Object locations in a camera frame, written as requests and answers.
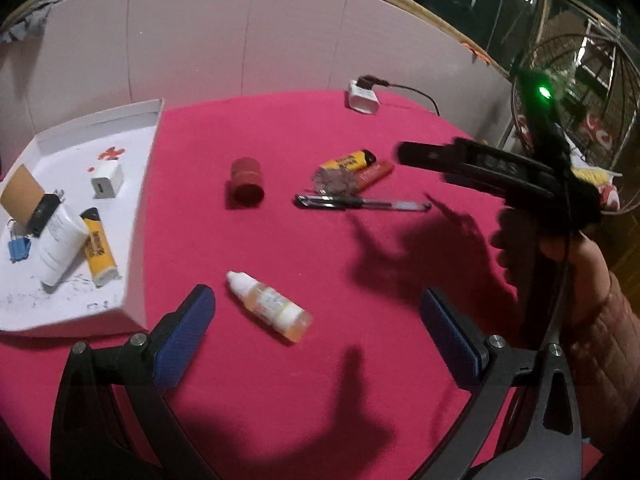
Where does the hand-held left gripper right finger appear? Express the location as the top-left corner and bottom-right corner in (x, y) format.
(420, 287), (583, 480)

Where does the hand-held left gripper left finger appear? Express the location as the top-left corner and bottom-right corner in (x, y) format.
(50, 284), (217, 480)

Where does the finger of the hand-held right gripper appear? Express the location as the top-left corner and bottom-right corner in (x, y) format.
(397, 138), (557, 194)

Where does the red lighter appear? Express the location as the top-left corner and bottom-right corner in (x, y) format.
(352, 160), (396, 192)

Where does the yellow lighter black end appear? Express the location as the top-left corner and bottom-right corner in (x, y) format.
(318, 149), (377, 176)

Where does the orange liquid dropper bottle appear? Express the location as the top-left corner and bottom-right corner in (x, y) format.
(226, 270), (314, 345)

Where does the white cardboard tray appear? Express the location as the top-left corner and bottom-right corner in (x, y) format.
(0, 98), (166, 333)

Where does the person's right hand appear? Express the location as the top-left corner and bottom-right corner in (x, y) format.
(490, 207), (613, 333)

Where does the yellow packet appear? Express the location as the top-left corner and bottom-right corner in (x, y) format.
(570, 166), (621, 184)

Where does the red white packet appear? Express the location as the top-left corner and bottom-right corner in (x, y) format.
(581, 115), (616, 149)
(597, 182), (622, 212)

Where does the grey rough lump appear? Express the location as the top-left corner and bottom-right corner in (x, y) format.
(312, 169), (358, 196)

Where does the black gel pen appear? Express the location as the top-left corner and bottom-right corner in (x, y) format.
(294, 194), (432, 213)

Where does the yellow lighter white end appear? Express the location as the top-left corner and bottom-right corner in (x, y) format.
(80, 207), (121, 288)

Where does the white tube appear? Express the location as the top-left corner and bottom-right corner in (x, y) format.
(39, 205), (90, 288)

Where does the red cylindrical container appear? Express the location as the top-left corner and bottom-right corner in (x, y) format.
(227, 157), (266, 209)

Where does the white charger cube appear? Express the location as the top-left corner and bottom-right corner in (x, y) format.
(91, 161), (124, 199)

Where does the blue binder clip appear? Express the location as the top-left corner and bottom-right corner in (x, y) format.
(7, 220), (32, 264)

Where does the brown cardboard piece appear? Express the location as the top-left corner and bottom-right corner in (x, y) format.
(0, 165), (43, 223)

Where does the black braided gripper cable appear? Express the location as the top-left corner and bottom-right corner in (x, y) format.
(542, 210), (573, 348)

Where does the white charger with black cable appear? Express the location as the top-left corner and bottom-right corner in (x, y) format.
(357, 75), (442, 117)

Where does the bamboo rail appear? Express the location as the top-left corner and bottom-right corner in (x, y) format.
(0, 0), (516, 81)

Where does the round wire basket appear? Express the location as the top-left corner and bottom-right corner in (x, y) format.
(510, 35), (640, 218)

